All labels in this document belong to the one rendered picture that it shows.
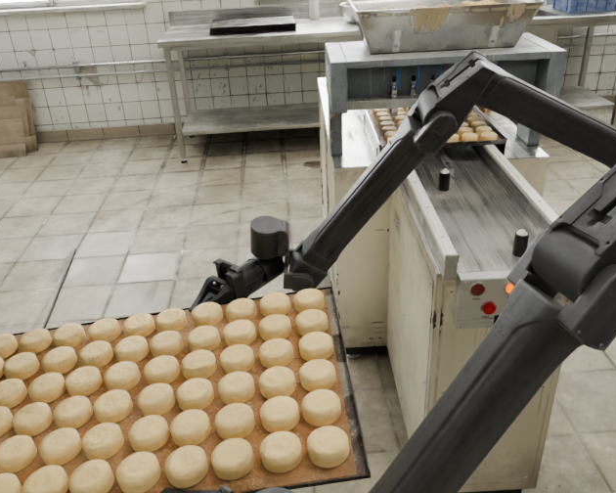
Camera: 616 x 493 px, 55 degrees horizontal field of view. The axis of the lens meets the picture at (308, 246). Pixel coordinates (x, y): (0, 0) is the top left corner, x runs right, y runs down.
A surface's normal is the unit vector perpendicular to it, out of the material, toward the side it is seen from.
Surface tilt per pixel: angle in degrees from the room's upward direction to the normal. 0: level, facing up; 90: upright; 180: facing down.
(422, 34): 115
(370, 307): 90
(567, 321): 54
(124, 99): 90
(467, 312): 90
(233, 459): 5
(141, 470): 5
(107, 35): 90
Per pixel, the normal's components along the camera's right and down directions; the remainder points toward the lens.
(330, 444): -0.13, -0.87
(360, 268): 0.03, 0.48
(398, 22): 0.04, 0.80
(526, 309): -0.83, -0.45
